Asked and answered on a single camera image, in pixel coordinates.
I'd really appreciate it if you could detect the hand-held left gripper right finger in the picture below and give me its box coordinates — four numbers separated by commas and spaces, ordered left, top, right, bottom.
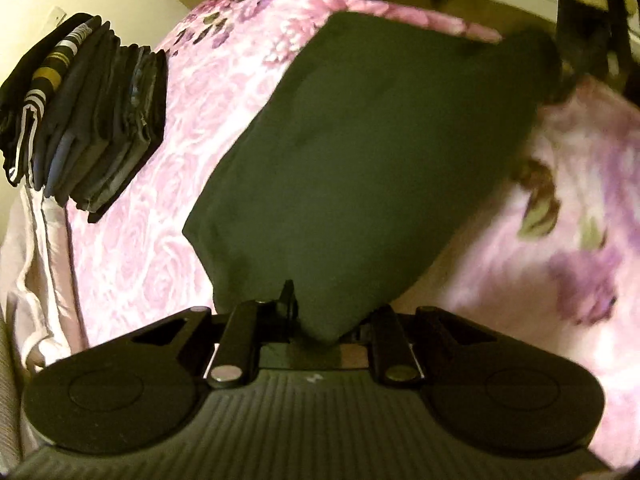
349, 305, 502, 389

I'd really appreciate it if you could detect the black garment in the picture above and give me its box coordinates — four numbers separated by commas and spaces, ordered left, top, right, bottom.
181, 10, 541, 348

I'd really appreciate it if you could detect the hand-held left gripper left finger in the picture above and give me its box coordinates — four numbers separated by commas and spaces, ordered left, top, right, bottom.
131, 280, 301, 390

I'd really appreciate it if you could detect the pink floral blanket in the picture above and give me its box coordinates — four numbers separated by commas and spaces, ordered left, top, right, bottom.
65, 0, 640, 466

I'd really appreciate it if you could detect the stack of folded clothes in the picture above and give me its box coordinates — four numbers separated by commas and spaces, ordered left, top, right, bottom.
0, 12, 168, 224

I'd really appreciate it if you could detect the dark brown garment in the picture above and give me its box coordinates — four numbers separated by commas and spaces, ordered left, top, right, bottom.
492, 27, 568, 108

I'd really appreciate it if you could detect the folded pale pink blanket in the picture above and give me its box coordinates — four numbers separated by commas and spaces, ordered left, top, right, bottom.
0, 187, 88, 376

